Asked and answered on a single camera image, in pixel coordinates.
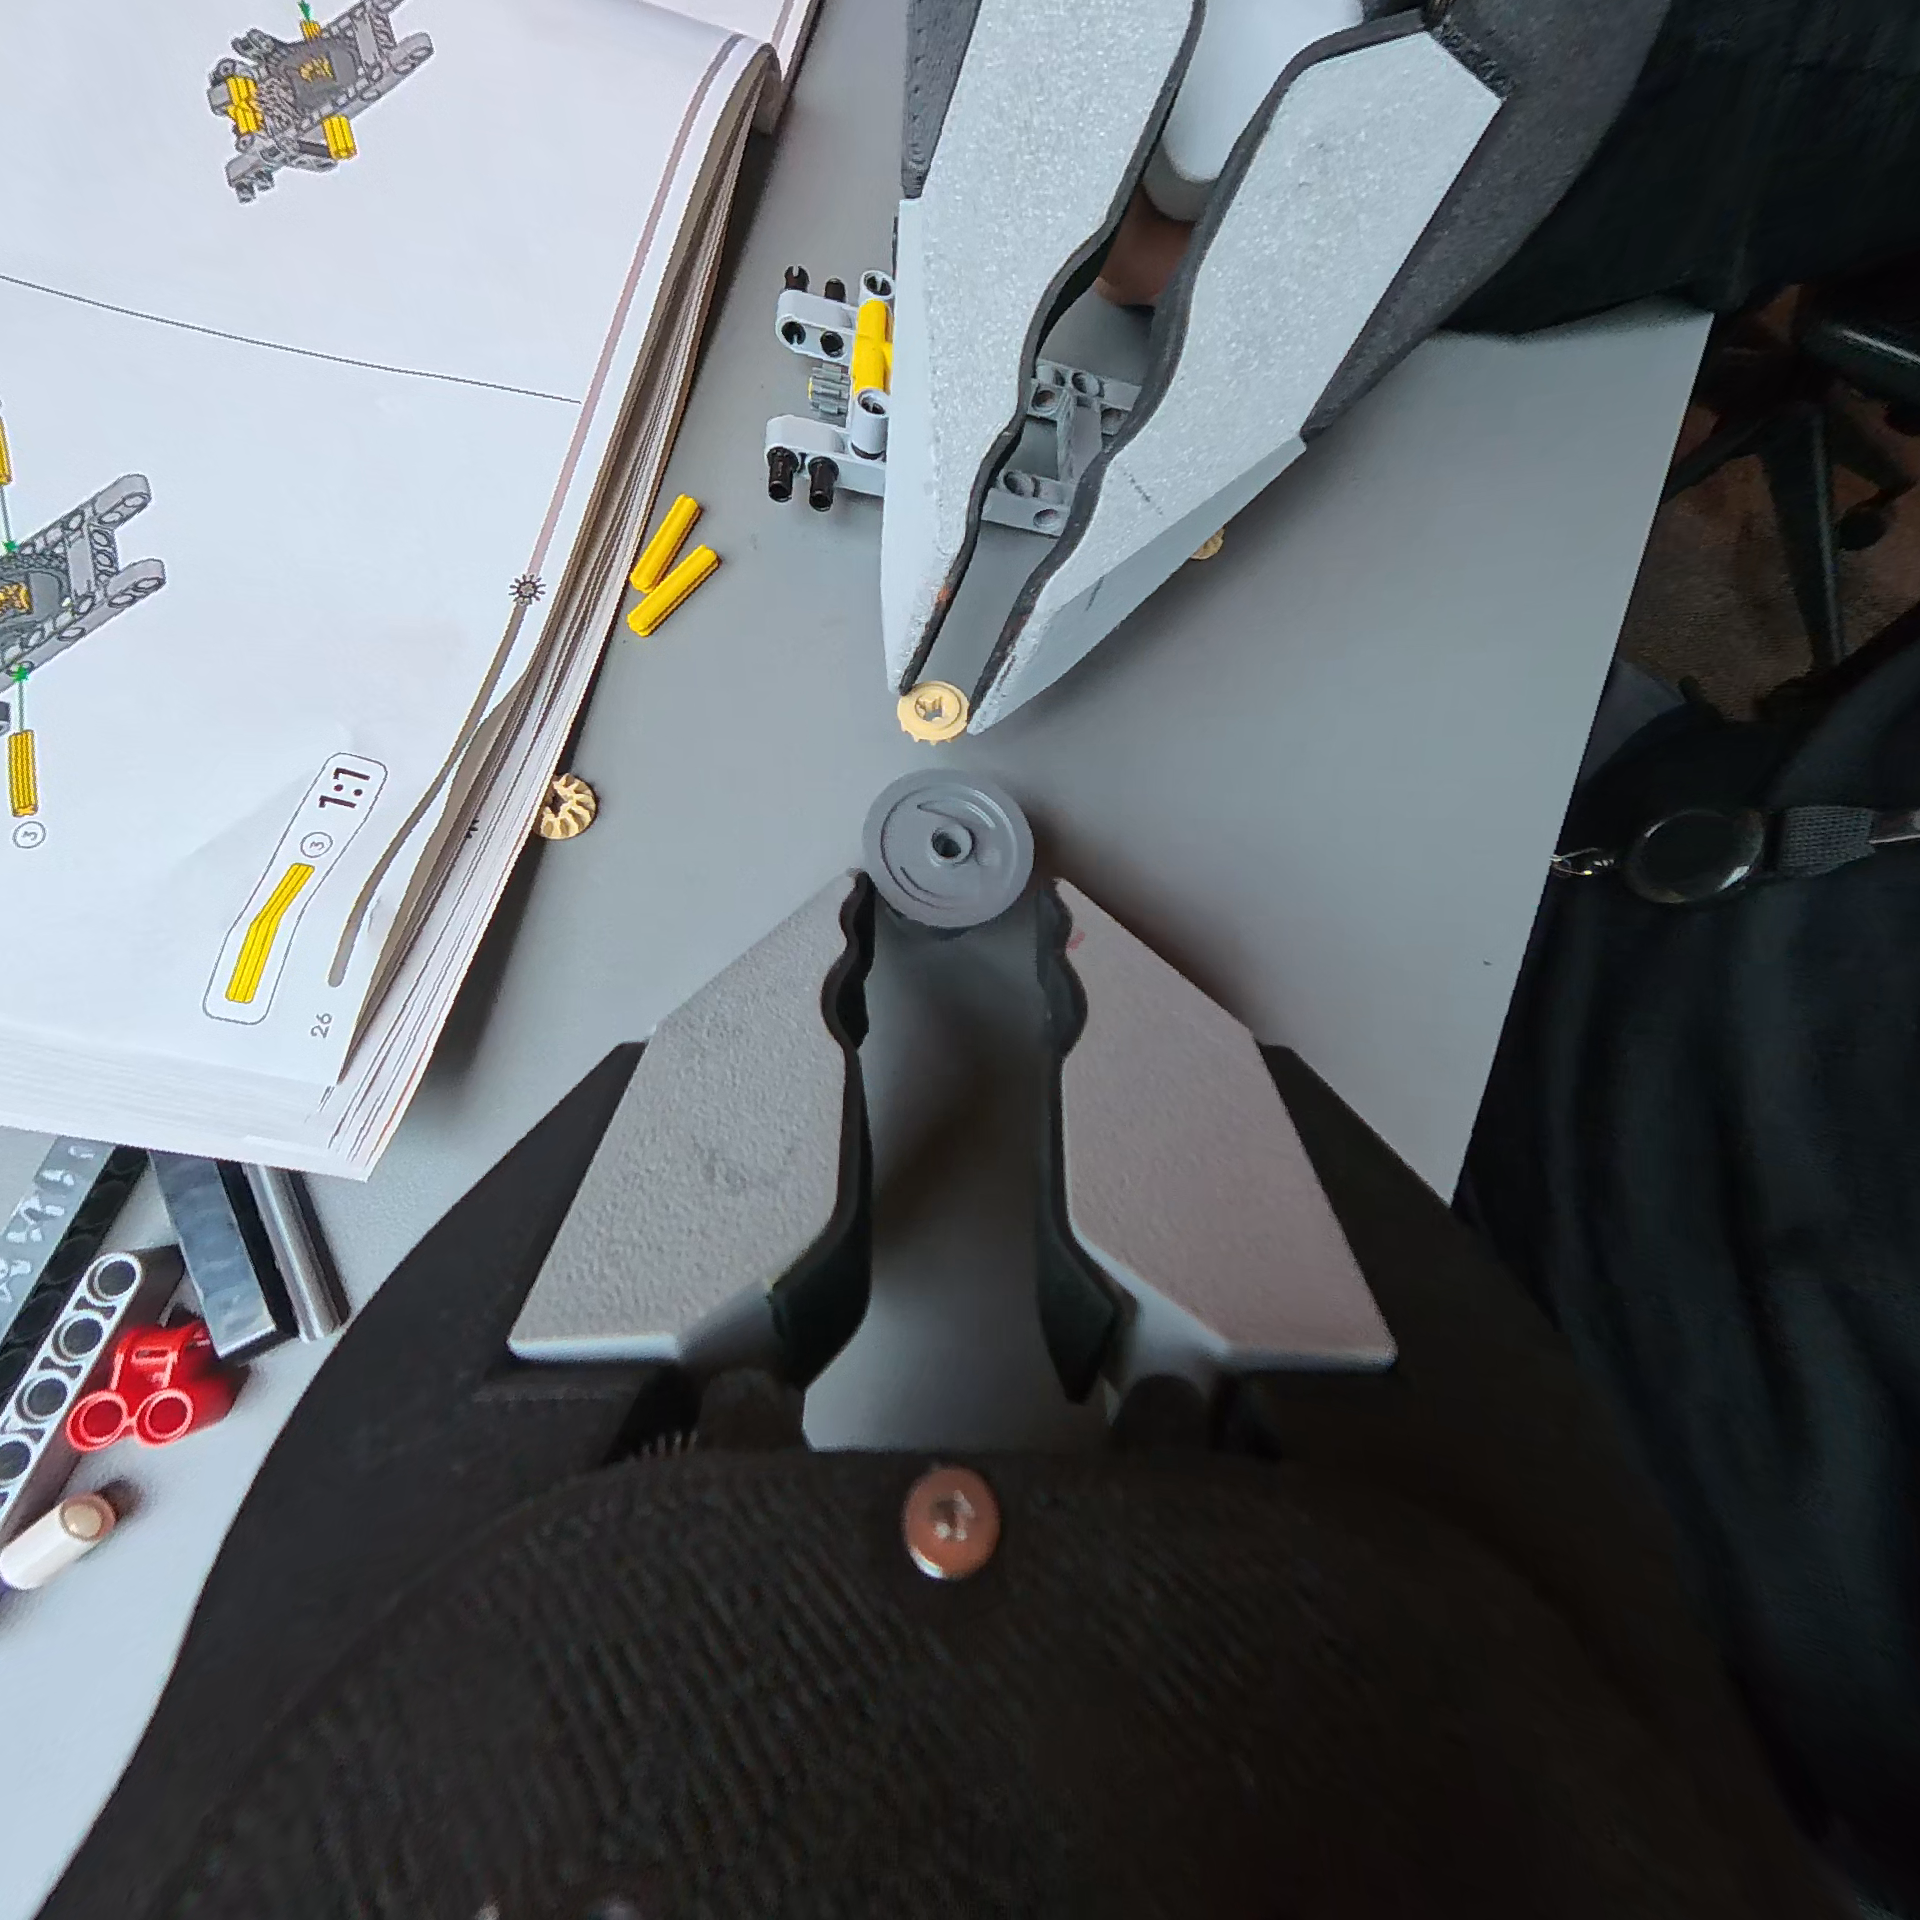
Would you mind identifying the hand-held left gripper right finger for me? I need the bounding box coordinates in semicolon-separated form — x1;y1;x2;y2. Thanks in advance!
1027;878;1396;1403

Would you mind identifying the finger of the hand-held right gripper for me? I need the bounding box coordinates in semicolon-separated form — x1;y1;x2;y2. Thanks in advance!
964;12;1509;740
877;0;1204;737

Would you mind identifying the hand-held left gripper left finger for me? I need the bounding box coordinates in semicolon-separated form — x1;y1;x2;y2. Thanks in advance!
508;878;879;1391

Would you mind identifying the dark grey round lego piece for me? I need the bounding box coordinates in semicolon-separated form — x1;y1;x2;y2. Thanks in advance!
862;774;1037;936

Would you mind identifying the black flat lego plate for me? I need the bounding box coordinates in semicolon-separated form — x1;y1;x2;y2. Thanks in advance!
150;1153;351;1361

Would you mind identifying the red lego connector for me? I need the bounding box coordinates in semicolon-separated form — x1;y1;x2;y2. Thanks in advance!
71;1318;238;1451

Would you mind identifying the black lego beam with holes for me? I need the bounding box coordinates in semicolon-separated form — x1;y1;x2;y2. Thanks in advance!
0;1252;148;1528

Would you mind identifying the lego instruction booklet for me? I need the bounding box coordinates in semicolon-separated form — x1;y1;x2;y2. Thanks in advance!
0;0;830;1182

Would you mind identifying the white lego pin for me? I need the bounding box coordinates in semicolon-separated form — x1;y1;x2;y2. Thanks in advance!
0;1491;122;1594

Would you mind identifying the person's right hand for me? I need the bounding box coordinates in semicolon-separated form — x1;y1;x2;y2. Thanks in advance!
1099;195;1197;310

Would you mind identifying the black office chair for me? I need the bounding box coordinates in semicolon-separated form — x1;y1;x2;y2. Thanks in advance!
1662;292;1920;711

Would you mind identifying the black badge reel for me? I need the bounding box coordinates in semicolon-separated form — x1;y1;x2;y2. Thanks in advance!
1550;802;1920;905

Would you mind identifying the long dark grey studded beam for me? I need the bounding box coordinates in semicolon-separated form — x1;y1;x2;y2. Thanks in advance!
0;1136;116;1322

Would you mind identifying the grey lego frame assembly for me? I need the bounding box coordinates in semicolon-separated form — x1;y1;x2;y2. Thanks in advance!
762;264;1146;545

